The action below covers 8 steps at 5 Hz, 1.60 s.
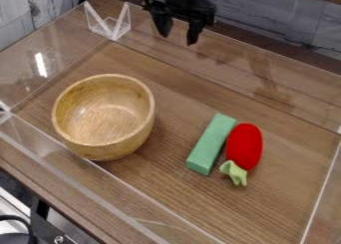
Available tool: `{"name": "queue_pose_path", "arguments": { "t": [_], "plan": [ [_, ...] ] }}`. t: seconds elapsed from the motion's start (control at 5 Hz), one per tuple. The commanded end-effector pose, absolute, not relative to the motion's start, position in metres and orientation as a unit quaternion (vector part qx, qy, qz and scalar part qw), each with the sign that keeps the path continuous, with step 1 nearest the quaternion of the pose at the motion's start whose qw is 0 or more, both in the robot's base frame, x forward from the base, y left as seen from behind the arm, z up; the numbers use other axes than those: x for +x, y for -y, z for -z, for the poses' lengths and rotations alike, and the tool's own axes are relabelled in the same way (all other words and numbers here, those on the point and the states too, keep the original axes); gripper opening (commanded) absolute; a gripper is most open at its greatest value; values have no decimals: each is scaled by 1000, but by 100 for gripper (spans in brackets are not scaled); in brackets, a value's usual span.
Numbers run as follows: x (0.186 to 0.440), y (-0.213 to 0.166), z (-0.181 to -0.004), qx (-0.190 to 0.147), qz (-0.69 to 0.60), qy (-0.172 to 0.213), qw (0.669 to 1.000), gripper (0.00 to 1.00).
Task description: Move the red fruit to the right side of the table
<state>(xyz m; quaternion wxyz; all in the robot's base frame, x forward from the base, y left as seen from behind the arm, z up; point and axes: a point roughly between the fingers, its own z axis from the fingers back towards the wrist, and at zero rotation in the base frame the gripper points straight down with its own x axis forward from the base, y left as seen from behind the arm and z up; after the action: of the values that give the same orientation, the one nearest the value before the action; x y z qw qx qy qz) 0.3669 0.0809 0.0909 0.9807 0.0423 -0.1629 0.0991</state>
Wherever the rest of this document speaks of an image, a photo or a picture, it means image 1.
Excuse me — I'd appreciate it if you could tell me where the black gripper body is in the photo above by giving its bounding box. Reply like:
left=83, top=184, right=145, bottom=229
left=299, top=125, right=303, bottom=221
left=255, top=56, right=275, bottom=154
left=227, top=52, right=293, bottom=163
left=145, top=0, right=217, bottom=25

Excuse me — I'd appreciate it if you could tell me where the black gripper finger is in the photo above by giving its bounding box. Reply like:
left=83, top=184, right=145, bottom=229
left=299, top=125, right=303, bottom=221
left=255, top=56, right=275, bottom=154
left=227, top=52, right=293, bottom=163
left=186, top=18, right=205, bottom=45
left=152, top=8, right=173, bottom=37

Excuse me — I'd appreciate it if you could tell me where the red plush fruit green leaf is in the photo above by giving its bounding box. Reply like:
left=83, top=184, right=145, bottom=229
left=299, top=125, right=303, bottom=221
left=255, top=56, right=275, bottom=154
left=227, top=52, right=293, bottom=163
left=220, top=123, right=264, bottom=186

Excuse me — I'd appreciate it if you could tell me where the wooden bowl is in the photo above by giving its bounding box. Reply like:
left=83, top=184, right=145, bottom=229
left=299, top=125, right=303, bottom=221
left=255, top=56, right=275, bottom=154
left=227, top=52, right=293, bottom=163
left=51, top=74, right=157, bottom=161

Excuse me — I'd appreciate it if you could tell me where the green rectangular block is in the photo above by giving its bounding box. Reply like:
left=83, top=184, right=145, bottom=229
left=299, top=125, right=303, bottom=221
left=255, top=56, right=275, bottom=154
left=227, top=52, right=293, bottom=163
left=185, top=114, right=237, bottom=175

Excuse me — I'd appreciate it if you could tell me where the black metal table leg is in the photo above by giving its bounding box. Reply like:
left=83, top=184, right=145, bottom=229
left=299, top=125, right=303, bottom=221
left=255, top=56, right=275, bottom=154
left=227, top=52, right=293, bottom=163
left=31, top=196, right=51, bottom=220

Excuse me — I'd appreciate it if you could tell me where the clear acrylic corner bracket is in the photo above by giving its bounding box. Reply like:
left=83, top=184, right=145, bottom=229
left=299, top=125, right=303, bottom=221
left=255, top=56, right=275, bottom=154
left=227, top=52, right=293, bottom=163
left=85, top=1, right=132, bottom=41

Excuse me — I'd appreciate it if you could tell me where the clear acrylic tray wall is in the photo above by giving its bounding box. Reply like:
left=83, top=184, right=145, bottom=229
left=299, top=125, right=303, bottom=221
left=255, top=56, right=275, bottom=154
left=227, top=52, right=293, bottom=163
left=0, top=102, right=341, bottom=244

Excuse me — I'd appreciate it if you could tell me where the black cable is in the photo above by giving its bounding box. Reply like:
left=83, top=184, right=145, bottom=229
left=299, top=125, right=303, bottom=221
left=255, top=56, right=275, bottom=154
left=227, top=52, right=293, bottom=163
left=0, top=214, right=38, bottom=244

